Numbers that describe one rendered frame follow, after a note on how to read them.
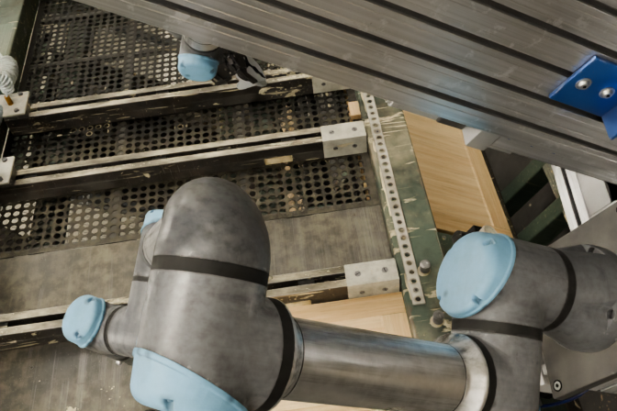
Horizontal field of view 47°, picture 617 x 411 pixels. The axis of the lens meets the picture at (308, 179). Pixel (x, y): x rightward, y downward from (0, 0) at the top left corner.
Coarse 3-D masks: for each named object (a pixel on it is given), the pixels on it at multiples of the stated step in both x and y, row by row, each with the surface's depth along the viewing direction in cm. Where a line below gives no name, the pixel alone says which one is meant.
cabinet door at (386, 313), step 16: (320, 304) 172; (336, 304) 171; (352, 304) 171; (368, 304) 171; (384, 304) 170; (400, 304) 170; (320, 320) 169; (336, 320) 168; (352, 320) 168; (368, 320) 168; (384, 320) 167; (400, 320) 167
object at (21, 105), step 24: (0, 72) 210; (264, 72) 222; (288, 72) 221; (0, 96) 220; (24, 96) 219; (96, 96) 221; (120, 96) 221; (144, 96) 219; (168, 96) 218; (192, 96) 219; (216, 96) 220; (240, 96) 221; (264, 96) 222; (288, 96) 223; (24, 120) 219; (48, 120) 220; (72, 120) 221; (96, 120) 222; (120, 120) 223
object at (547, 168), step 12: (312, 96) 312; (312, 108) 308; (300, 120) 305; (348, 120) 240; (324, 168) 286; (288, 180) 368; (492, 180) 257; (552, 180) 236; (300, 192) 378; (504, 204) 250; (564, 216) 227; (576, 408) 200
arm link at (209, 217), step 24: (192, 192) 71; (216, 192) 70; (240, 192) 72; (168, 216) 70; (192, 216) 67; (216, 216) 67; (240, 216) 68; (144, 240) 101; (168, 240) 67; (192, 240) 66; (216, 240) 66; (240, 240) 67; (264, 240) 70; (144, 264) 104; (240, 264) 66; (264, 264) 69
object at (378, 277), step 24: (360, 264) 172; (384, 264) 171; (288, 288) 169; (312, 288) 169; (336, 288) 168; (360, 288) 169; (384, 288) 170; (24, 312) 171; (48, 312) 171; (0, 336) 168; (24, 336) 169; (48, 336) 170
